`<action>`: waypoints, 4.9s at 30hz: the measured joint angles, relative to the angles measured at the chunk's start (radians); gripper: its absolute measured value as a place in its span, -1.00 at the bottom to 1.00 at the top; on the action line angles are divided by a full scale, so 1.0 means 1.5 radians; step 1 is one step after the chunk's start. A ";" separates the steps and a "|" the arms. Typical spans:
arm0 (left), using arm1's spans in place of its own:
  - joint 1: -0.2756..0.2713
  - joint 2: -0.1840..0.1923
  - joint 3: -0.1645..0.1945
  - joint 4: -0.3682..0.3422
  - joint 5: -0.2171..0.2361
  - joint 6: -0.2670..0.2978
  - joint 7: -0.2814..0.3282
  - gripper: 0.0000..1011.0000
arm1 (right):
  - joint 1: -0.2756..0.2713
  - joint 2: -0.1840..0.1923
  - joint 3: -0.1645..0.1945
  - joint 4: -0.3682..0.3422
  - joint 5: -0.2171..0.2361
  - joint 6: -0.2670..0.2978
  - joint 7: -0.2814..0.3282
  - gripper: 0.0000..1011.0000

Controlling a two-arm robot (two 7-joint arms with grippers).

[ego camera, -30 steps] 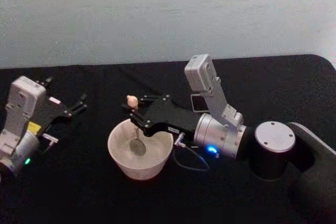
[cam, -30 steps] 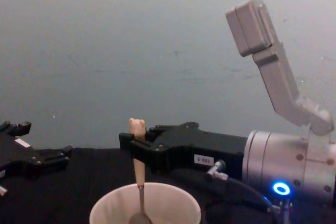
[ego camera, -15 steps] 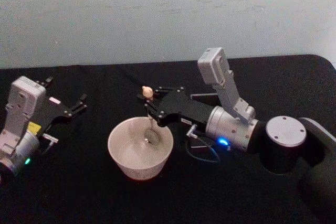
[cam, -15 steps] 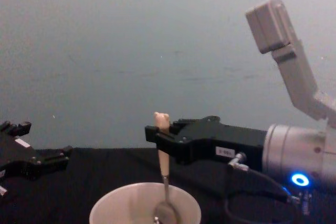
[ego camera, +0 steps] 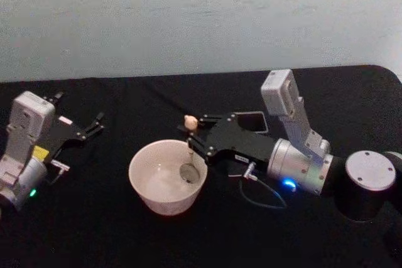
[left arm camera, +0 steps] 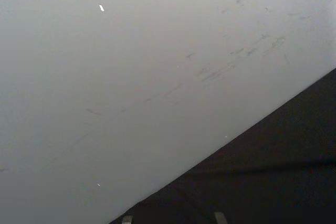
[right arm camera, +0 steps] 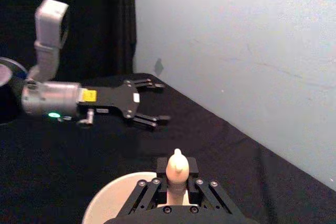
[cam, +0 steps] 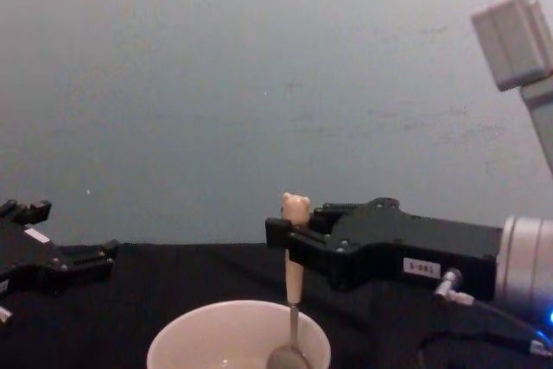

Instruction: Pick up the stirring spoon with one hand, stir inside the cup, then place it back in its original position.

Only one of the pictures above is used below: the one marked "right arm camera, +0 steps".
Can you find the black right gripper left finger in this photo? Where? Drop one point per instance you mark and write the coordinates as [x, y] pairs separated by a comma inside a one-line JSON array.
[[162, 182]]

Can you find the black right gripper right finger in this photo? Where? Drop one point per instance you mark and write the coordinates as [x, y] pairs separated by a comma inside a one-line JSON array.
[[193, 187]]

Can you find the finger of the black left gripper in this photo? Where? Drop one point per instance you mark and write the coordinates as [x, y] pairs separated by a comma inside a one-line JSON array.
[[149, 85], [151, 121]]

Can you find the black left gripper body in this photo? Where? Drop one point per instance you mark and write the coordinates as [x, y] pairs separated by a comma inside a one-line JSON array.
[[115, 98]]

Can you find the small white three-armed plastic piece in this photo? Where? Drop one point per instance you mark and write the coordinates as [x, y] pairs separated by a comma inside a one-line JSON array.
[[177, 169]]

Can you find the roll of white tape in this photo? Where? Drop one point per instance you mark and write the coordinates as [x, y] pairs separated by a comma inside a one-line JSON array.
[[110, 200]]

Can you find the black table cloth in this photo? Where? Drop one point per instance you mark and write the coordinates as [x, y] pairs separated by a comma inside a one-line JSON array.
[[78, 155]]

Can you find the black hanging curtain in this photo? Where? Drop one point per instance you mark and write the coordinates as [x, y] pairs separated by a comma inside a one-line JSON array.
[[105, 11]]

